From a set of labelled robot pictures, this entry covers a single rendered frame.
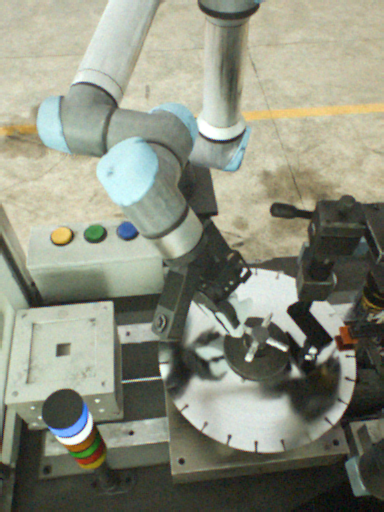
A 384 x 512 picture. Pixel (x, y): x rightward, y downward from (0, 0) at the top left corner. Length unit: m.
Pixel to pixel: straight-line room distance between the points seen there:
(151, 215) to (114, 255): 0.40
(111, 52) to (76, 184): 1.73
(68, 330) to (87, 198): 1.52
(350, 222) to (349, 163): 2.08
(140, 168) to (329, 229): 0.23
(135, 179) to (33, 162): 2.09
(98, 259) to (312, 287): 0.47
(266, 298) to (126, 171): 0.41
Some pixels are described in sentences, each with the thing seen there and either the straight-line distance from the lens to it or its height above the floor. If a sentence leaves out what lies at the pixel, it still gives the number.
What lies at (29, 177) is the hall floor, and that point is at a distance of 2.54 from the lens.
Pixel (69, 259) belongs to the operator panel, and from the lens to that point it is 0.97.
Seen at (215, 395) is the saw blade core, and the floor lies 0.95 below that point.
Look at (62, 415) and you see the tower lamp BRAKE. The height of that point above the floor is 1.16.
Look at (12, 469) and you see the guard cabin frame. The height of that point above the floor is 0.76.
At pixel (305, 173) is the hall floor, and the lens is 2.51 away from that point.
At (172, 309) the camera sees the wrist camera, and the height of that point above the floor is 1.11.
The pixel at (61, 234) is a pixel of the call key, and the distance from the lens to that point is 1.00.
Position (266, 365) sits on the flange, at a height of 0.96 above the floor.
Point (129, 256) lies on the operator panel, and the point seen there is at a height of 0.90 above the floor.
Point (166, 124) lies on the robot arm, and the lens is 0.63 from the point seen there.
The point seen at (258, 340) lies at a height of 1.00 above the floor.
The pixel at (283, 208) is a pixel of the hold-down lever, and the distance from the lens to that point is 0.61.
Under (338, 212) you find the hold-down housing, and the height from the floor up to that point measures 1.25.
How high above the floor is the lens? 1.65
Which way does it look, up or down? 54 degrees down
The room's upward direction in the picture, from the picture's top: 1 degrees clockwise
